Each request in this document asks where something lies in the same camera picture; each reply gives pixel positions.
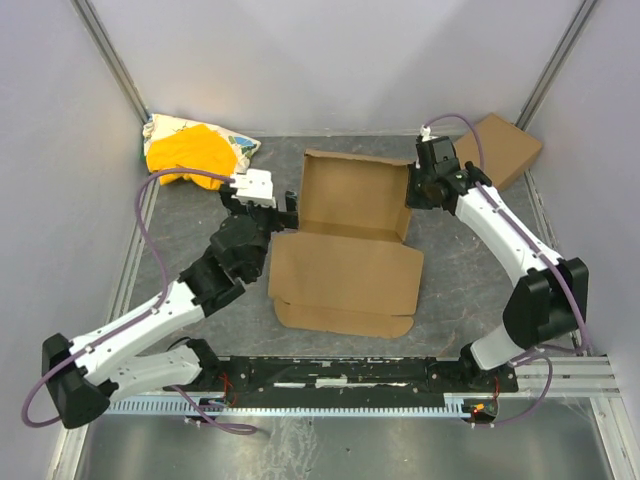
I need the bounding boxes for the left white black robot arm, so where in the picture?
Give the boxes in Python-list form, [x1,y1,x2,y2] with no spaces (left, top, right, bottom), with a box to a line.
[42,187,298,429]

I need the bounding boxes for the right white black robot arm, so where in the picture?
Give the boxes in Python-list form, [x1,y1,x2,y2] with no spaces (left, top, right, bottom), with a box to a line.
[406,133,589,391]

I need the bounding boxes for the closed brown cardboard box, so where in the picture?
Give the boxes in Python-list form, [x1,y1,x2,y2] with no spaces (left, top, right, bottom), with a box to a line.
[475,113,543,191]

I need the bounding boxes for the white patterned cloth bag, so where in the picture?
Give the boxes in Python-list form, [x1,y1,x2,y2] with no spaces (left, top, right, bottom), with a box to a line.
[142,114,261,190]

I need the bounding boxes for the yellow cloth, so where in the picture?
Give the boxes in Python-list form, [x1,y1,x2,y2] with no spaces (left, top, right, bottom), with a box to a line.
[146,125,238,177]

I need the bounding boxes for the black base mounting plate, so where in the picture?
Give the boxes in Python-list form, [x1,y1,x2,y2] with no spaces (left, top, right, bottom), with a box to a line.
[187,356,518,402]

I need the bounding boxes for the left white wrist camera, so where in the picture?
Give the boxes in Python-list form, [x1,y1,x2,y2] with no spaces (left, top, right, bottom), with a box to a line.
[230,168,277,208]

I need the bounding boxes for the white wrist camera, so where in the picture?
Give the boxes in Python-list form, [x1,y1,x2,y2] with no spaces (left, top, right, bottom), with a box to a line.
[419,125,434,143]
[230,168,277,208]

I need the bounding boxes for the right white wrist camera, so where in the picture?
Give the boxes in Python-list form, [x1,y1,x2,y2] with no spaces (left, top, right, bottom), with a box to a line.
[419,125,434,143]

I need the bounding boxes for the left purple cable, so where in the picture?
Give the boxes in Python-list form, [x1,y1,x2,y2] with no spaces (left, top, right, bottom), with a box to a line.
[20,168,259,435]

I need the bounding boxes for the right aluminium corner post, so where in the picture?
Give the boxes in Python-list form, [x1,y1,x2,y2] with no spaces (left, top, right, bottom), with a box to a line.
[515,0,600,131]

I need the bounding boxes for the aluminium corner post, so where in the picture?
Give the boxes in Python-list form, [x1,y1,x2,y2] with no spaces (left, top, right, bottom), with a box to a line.
[515,0,600,131]
[70,0,150,124]

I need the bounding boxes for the light blue cable duct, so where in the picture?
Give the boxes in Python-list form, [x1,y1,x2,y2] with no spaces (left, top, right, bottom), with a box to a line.
[104,392,506,419]

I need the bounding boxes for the aluminium frame rail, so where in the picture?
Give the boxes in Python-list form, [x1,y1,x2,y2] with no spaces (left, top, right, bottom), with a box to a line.
[515,356,620,398]

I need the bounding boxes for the left aluminium corner post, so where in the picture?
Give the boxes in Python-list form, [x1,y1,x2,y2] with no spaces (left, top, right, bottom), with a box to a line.
[70,0,150,124]

